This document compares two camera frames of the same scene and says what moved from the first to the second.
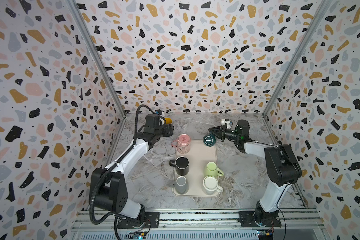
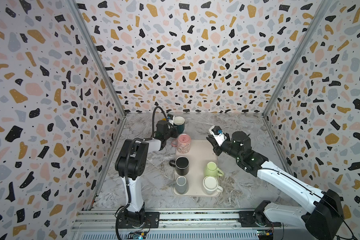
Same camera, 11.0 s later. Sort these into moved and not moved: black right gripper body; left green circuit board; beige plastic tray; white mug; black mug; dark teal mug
Moved: black right gripper body; dark teal mug
Not moved: white mug; beige plastic tray; left green circuit board; black mug
